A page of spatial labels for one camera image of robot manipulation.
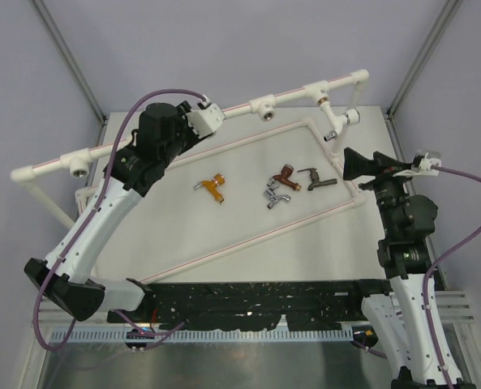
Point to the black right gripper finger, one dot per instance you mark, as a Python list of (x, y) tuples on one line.
[(386, 164), (357, 165)]

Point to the chrome silver faucet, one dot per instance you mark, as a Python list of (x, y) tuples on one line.
[(274, 198)]

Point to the white slotted cable duct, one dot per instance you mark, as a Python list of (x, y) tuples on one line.
[(279, 334)]

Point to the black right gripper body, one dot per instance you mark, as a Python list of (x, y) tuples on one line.
[(388, 191)]

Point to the dark grey lever faucet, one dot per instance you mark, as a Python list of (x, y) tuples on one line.
[(316, 182)]

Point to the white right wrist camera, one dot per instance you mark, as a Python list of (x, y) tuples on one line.
[(424, 164)]

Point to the orange faucet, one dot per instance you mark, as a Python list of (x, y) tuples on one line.
[(212, 186)]

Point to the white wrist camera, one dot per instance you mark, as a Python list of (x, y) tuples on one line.
[(424, 164), (206, 119)]

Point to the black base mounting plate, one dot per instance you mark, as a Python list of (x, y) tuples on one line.
[(257, 306)]

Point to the red brown faucet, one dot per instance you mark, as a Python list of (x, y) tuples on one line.
[(284, 178)]

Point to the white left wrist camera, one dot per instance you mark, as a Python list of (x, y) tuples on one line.
[(206, 119)]

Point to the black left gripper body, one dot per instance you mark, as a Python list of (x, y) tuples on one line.
[(185, 137)]

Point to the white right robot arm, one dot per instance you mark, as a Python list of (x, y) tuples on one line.
[(407, 324)]

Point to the white chrome knob faucet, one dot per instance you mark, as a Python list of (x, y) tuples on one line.
[(339, 123)]

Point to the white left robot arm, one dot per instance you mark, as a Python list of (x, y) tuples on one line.
[(64, 276)]

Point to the white pipe frame rack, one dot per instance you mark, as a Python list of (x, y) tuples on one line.
[(344, 93)]

